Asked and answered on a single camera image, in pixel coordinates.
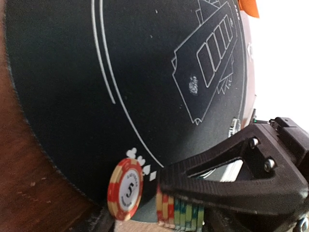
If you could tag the orange white bowl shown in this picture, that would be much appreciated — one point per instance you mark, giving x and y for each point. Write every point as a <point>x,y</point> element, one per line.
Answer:
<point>249,7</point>

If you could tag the red five poker chip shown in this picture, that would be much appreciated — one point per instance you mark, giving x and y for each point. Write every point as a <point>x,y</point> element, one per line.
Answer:
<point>125,189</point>

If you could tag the round black poker mat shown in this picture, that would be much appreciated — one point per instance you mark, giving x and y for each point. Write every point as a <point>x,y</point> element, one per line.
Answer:
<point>102,80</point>

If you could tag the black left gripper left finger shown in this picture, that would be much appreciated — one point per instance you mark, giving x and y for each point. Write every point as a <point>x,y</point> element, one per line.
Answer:
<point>102,221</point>

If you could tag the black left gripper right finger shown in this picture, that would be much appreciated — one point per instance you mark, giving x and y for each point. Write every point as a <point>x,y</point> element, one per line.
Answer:
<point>262,169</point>

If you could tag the stack of poker chips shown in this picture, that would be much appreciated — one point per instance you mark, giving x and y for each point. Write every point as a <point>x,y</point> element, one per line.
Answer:
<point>177,214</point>

